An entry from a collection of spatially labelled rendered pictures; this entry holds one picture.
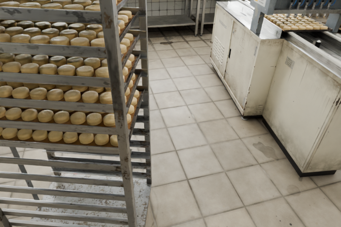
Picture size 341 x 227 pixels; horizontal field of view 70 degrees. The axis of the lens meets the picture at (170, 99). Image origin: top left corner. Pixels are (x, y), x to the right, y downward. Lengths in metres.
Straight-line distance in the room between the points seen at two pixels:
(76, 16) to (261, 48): 1.66
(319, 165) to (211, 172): 0.77
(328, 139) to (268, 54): 0.77
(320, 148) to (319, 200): 0.37
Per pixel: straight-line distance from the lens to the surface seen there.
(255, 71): 2.18
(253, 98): 2.33
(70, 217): 1.29
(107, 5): 0.59
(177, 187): 1.85
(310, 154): 1.96
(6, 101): 0.90
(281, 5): 2.15
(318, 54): 1.85
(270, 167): 2.13
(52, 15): 0.68
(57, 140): 0.98
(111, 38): 0.61
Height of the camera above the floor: 1.49
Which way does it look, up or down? 34 degrees down
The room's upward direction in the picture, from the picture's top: 2 degrees clockwise
